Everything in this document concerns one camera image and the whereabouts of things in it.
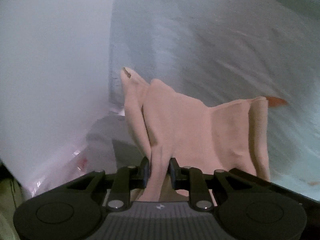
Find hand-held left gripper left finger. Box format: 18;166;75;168
66;156;150;210

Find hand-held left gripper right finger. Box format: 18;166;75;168
169;157;272;210

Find beige garment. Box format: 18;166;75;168
120;67;272;203

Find clear plastic sheet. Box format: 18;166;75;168
24;105;125;199

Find light blue carrot print curtain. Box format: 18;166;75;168
107;0;320;200

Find green curtain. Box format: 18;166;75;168
0;162;28;240

